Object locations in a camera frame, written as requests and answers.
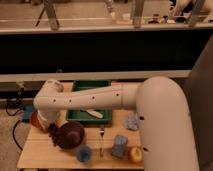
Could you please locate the dark red grape bunch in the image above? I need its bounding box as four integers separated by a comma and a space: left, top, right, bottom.
47, 124, 59, 146

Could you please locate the gray robot base column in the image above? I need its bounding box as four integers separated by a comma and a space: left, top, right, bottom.
183, 43, 213, 171

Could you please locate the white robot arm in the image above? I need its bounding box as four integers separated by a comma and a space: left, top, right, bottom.
33, 76, 200, 171

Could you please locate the purple bowl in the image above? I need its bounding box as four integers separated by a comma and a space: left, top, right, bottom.
54, 121, 85, 149

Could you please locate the orange bowl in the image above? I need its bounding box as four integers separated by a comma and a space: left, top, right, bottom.
30, 111, 41, 129

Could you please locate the yellow banana peel lower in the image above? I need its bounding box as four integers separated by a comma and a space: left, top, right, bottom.
86, 110, 103, 119

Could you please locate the green plastic tray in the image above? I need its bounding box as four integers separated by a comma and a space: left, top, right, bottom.
66, 80, 112, 124

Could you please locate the crumpled blue cloth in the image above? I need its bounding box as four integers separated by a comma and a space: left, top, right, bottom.
123, 112, 139, 131

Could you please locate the silver fork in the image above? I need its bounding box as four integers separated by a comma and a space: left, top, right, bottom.
99, 126, 105, 158

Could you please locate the blue sponge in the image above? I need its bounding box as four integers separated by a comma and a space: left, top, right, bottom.
111, 135, 128, 159

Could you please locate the small blue cup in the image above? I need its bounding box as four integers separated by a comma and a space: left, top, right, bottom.
76, 146, 92, 163

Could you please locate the orange fruit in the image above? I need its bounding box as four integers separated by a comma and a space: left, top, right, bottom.
128, 147, 143, 164

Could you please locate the blue box beside table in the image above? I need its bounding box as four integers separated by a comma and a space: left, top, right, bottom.
22, 105, 35, 123

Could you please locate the black cable on floor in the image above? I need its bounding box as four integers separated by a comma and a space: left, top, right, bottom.
12, 119, 25, 151

